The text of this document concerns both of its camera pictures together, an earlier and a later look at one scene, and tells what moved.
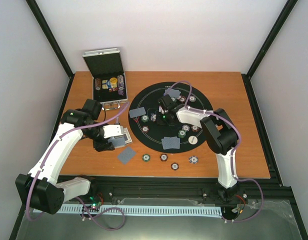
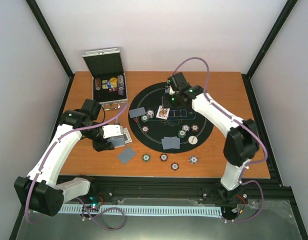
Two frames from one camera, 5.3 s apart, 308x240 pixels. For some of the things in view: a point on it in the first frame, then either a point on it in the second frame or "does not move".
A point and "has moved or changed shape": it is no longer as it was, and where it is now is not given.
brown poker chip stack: (163, 157) does not move
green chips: (144, 118) does not move
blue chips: (153, 117) has moved or changed shape
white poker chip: (193, 159) does not move
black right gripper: (159, 122) → (167, 104)
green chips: (182, 133) does not move
